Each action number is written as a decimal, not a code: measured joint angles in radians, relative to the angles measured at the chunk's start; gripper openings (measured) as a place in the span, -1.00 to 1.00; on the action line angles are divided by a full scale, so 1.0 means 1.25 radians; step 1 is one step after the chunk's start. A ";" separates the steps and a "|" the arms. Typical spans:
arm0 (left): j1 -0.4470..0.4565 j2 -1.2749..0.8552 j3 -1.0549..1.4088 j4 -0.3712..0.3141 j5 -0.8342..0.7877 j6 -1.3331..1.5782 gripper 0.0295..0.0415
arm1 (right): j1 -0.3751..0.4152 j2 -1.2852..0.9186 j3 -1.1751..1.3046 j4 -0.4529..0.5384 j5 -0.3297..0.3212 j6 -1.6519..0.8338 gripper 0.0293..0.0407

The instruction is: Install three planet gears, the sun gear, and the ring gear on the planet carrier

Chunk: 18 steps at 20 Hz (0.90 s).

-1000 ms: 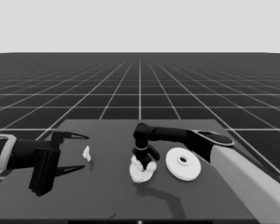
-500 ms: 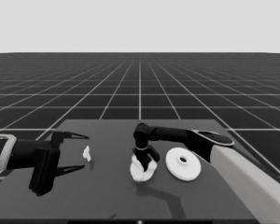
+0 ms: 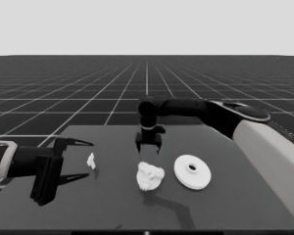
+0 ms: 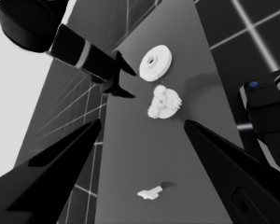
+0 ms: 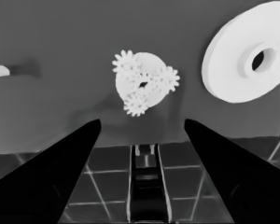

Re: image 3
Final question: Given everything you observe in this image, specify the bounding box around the white round carrier with pins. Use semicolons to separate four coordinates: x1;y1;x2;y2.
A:
135;162;166;193

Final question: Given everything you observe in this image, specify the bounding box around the large thick white disc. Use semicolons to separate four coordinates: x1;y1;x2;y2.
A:
172;154;213;191

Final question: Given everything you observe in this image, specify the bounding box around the small white T-shaped piece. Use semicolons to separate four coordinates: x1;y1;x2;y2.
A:
85;152;97;170

